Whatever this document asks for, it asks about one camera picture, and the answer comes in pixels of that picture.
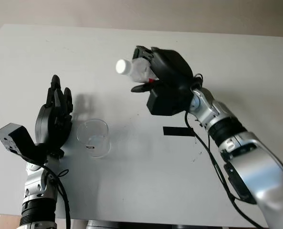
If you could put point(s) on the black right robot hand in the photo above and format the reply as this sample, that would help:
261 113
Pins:
174 69

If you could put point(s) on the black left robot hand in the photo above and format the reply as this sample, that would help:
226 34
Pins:
45 124

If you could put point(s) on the clear water bottle white cap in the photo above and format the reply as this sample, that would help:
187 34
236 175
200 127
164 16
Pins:
131 68

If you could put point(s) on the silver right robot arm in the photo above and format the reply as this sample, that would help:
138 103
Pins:
258 167

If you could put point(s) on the clear glass cup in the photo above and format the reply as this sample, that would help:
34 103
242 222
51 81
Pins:
94 140

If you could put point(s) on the black tape strip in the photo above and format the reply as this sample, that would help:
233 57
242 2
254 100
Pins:
177 131

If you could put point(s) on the dark robot torso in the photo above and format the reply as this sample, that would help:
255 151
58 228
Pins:
131 225

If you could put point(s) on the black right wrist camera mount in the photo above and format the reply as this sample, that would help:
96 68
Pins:
167 100

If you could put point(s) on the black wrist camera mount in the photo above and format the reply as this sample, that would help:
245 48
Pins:
17 140
167 100

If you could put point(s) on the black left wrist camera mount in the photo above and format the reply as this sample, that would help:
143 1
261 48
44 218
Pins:
17 140

